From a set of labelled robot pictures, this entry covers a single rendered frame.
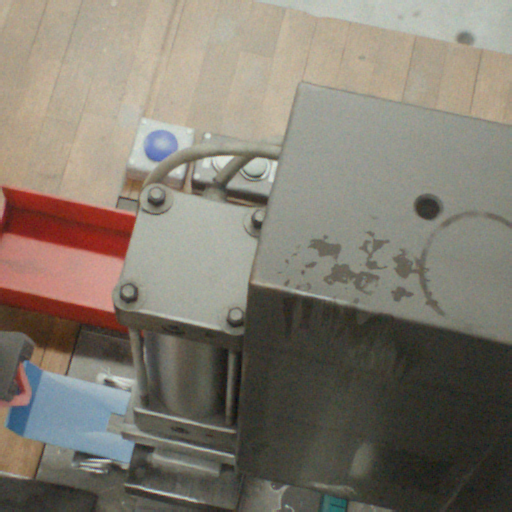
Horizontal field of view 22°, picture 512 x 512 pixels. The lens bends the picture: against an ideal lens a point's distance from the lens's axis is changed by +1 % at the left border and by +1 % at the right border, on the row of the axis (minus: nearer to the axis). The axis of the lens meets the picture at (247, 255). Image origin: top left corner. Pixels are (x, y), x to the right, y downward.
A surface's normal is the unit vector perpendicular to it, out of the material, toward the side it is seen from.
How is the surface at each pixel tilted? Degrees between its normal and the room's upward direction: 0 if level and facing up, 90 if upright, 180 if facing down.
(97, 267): 0
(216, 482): 0
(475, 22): 0
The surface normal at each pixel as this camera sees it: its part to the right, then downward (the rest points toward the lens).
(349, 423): -0.22, 0.90
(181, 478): 0.03, -0.39
